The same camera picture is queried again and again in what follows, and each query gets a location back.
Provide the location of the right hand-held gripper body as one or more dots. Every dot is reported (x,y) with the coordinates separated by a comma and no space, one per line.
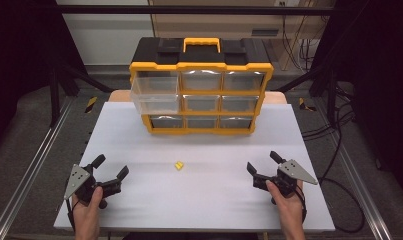
(289,175)

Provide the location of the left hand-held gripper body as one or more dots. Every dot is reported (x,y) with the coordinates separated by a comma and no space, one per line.
(85,181)

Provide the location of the small yellow block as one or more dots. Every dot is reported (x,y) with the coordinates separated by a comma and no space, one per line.
(179,165)

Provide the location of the large clear plastic drawer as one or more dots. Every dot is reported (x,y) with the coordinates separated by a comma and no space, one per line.
(155,95)

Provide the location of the yellow black drawer organizer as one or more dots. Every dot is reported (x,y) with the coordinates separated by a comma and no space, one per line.
(202,53)

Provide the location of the person's left hand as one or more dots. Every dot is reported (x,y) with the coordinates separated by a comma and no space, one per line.
(86,211)

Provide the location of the person's right hand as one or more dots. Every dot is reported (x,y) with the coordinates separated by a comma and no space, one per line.
(287,208)

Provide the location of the grid of small clear drawers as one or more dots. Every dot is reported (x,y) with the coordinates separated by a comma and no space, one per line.
(222,103)

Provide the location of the black metal stand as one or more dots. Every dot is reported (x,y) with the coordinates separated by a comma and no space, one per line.
(322,78)
(60,80)

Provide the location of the black curtain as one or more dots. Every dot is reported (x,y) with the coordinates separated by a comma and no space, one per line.
(19,50)
(375,66)

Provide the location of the light wooden cabinet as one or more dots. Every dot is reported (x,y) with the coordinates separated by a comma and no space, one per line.
(222,20)

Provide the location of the black horizontal bar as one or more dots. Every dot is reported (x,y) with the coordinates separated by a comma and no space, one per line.
(189,9)

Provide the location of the aluminium floor rail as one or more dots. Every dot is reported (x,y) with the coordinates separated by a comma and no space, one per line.
(352,166)
(29,166)

